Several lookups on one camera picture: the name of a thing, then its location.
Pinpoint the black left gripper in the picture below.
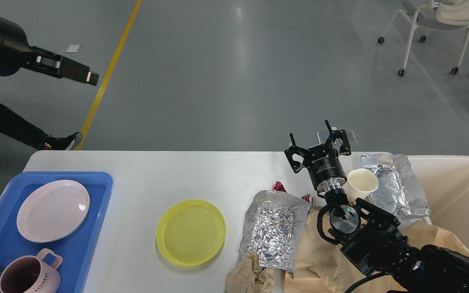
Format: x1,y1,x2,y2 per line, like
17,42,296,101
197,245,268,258
0,17,99,86

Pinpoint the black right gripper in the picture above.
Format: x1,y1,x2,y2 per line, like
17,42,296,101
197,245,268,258
284,119,351,192

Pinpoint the large brown paper sheet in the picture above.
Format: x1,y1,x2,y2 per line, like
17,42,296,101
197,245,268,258
284,208,469,293

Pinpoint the yellow plastic plate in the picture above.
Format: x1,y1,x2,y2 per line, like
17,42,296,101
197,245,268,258
155,199,226,267

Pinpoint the pink ribbed mug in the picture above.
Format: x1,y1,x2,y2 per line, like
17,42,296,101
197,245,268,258
0,248,63,293

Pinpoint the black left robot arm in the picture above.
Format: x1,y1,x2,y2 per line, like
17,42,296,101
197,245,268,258
0,17,99,86

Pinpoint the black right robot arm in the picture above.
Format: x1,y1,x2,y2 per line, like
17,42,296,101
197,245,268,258
284,120,469,293

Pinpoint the white paper cup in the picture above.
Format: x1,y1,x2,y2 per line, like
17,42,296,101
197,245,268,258
342,168,379,206

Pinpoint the red foil wrapper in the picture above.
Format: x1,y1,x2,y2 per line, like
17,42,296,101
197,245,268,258
272,181,314,208

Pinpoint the person in brown sweater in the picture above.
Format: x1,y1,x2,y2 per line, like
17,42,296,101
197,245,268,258
0,103,83,151

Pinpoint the large crumpled foil bag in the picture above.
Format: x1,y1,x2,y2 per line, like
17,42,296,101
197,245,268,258
238,190,311,273

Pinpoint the silver foil bag right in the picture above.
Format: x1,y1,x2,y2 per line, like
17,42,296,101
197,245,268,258
361,153,432,220

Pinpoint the beige plastic bin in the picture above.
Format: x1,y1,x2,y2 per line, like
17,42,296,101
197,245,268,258
409,155,469,249

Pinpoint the crumpled brown paper ball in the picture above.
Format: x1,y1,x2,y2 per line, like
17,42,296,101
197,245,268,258
224,251,275,293

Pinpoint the white round plate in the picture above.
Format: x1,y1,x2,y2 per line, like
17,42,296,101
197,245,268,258
16,179,90,243

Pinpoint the white rolling chair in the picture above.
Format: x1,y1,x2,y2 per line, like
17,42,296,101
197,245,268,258
377,0,469,77

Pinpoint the blue plastic tray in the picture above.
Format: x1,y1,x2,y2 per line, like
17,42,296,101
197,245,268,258
0,171,112,293

